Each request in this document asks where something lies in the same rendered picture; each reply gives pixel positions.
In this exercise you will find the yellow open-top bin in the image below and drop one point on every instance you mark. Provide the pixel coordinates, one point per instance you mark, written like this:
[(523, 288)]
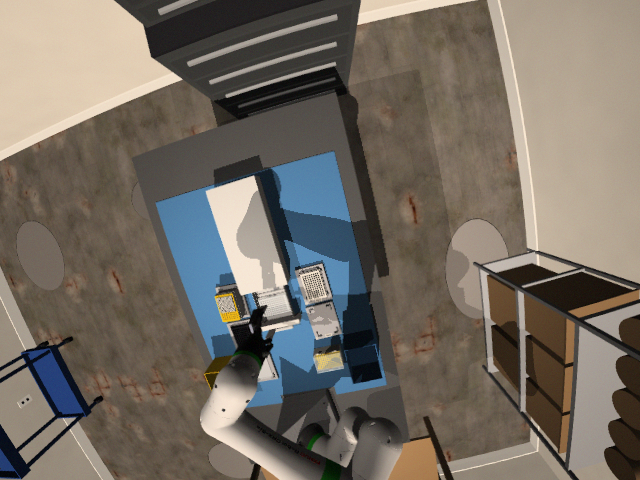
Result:
[(216, 365)]

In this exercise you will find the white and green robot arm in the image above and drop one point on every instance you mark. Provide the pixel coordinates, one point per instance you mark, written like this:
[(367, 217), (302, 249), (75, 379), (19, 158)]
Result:
[(370, 454)]

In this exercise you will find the blue flat mat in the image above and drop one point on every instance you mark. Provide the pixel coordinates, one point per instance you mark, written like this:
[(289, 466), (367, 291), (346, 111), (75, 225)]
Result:
[(310, 214)]

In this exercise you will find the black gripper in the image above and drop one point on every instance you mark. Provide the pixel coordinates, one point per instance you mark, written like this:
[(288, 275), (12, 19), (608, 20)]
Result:
[(256, 318)]

